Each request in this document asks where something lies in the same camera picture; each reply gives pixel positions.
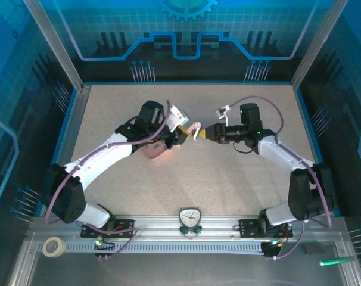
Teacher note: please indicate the aluminium frame post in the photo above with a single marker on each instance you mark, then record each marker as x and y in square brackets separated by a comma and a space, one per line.
[58, 50]
[317, 44]

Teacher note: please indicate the pink white stapler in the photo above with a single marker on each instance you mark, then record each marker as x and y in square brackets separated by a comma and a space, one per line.
[194, 127]

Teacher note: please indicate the green pen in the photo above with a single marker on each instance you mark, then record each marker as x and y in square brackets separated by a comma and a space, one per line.
[336, 261]

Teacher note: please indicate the black sponge block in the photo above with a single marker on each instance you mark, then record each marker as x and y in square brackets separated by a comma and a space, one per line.
[313, 249]

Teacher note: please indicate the pink plastic tray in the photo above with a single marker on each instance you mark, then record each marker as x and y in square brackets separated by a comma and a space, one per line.
[152, 153]

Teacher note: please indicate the masking tape roll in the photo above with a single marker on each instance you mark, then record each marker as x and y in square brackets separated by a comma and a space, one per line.
[61, 247]

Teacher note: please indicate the aluminium side rail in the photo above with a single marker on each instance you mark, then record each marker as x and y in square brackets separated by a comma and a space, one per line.
[74, 119]

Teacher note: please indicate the white clock green feet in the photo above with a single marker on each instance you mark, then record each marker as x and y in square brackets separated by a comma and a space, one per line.
[190, 217]

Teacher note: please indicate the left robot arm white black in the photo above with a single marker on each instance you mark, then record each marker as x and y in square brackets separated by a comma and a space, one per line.
[103, 155]

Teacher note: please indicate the aluminium mounting rail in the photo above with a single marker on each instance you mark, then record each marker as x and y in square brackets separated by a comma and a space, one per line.
[156, 224]

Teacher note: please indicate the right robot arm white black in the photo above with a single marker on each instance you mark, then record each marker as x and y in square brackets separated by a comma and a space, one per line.
[283, 152]

